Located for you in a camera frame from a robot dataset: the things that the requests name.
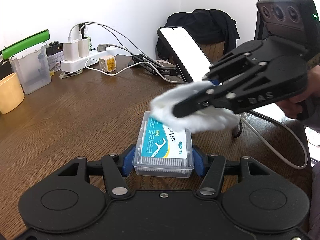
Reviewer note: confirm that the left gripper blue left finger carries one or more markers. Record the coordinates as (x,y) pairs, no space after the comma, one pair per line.
(116,167)

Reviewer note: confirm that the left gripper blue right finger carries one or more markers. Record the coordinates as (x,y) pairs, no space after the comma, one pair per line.
(211,168)

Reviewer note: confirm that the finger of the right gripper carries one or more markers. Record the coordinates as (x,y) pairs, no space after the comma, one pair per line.
(231,68)
(210,96)

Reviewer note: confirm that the white cotton wad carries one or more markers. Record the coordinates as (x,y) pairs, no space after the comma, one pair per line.
(208,119)

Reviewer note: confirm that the clear dental floss pick box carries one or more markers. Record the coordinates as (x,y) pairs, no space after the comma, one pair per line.
(161,151)

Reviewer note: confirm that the clear plastic storage container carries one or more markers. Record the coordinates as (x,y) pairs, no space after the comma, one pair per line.
(31,66)

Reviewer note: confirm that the person right hand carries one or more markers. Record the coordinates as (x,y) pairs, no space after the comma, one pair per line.
(291,106)

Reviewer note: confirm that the smartphone with white screen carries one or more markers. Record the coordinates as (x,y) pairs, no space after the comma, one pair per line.
(187,54)

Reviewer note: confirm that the chair with black garment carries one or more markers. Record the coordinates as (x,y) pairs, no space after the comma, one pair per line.
(214,30)

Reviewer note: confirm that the black phone stand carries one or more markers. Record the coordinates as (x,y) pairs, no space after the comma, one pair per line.
(153,66)

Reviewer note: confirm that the yellow white plug adapter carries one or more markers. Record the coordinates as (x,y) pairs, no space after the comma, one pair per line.
(107,63)

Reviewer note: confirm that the white power strip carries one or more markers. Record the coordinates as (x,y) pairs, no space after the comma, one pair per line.
(74,66)

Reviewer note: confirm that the white charger left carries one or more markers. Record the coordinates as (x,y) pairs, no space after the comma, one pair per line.
(70,51)

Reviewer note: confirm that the white charger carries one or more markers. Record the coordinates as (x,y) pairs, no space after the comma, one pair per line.
(70,51)
(83,47)

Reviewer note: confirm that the yellow round cup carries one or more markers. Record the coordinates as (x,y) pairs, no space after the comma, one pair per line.
(11,93)

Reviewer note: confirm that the white charger right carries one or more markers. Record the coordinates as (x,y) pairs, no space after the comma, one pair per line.
(83,47)

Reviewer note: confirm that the green cylindrical case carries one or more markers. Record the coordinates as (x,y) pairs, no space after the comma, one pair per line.
(25,44)

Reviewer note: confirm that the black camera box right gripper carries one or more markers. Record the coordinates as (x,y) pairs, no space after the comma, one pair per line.
(293,20)

